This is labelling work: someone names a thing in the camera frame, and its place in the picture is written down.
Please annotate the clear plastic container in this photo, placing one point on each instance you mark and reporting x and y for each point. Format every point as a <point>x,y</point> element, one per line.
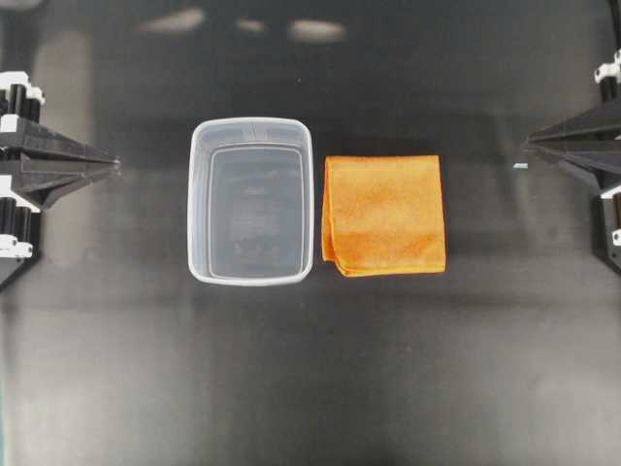
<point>250,201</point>

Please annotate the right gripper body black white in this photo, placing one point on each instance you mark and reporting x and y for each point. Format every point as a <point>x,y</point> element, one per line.
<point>607,77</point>

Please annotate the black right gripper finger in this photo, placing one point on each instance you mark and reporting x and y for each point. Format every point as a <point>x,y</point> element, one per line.
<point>596,164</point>
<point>577,131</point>

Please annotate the folded orange towel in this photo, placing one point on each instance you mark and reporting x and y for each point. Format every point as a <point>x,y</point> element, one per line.
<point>383,215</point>

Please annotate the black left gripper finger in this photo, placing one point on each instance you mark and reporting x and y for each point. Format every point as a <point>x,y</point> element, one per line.
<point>44,183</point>
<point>35,141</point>

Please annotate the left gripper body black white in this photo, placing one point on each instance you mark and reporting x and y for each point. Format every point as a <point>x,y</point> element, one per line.
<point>20,217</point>

